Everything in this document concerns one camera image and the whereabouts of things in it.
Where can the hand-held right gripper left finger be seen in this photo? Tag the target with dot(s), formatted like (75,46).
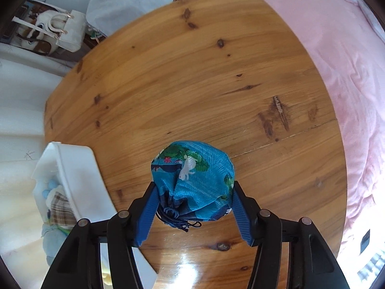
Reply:
(147,213)

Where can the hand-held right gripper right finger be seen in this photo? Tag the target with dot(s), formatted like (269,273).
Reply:
(240,213)

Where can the yellow plush toy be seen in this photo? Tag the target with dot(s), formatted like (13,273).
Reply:
(106,274)

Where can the white plastic storage bin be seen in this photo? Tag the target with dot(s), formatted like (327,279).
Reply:
(81,174)

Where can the plaid fabric scarf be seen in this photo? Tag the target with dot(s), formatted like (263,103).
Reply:
(61,209)

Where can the light blue plush toy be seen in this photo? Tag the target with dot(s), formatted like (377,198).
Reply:
(52,240)

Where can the pink bedsheet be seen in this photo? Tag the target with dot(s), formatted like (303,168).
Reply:
(346,66)

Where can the brown and white handbag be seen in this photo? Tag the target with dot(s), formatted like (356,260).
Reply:
(33,33)

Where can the white blanket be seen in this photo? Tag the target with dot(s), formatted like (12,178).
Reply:
(132,0)

